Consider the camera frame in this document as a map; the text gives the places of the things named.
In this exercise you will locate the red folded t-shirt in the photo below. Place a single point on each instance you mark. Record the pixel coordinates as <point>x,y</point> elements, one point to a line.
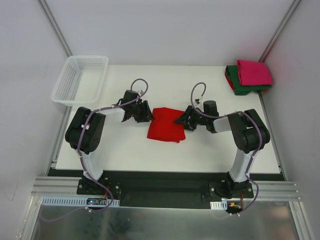
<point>229,82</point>

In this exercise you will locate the cable duct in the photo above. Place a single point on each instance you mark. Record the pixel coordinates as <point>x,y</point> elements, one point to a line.
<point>219,205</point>
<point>78,202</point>

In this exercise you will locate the left cable duct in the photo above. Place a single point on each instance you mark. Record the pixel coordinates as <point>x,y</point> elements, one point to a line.
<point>78,202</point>

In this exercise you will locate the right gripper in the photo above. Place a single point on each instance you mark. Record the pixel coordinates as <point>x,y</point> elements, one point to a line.
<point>189,118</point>

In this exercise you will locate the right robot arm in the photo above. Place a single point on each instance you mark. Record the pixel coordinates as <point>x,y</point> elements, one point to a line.
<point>249,133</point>

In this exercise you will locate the pink folded t-shirt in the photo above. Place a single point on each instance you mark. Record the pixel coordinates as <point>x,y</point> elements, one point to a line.
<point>252,73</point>

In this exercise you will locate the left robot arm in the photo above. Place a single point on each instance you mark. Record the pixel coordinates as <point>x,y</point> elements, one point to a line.
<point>85,131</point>

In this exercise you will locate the right cable duct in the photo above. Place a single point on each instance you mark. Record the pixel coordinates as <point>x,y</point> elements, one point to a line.
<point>219,205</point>

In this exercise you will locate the green folded t-shirt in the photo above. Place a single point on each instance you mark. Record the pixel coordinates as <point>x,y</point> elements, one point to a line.
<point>242,90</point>

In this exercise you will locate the white plastic basket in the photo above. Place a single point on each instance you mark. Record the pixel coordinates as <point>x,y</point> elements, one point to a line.
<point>81,80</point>

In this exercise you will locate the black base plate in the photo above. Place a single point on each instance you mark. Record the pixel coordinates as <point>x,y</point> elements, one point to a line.
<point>178,190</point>

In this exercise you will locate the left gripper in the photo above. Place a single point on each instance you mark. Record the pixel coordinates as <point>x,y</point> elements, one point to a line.
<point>141,111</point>

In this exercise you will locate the red t-shirt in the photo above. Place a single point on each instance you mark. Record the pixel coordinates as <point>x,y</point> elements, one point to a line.
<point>229,82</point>
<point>163,128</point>

